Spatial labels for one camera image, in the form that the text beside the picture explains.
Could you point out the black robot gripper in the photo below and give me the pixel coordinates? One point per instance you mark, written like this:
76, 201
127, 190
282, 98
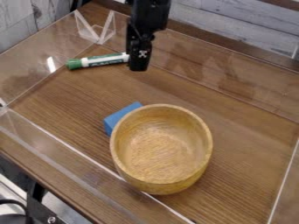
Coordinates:
148, 19

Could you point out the green and white marker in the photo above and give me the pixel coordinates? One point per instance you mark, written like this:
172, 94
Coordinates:
98, 61

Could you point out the brown wooden bowl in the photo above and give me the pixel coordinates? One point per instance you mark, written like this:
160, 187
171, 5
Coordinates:
160, 146

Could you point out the blue rectangular block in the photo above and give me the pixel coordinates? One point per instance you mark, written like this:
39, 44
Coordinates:
114, 118

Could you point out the black metal table frame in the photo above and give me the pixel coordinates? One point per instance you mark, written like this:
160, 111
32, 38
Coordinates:
40, 214

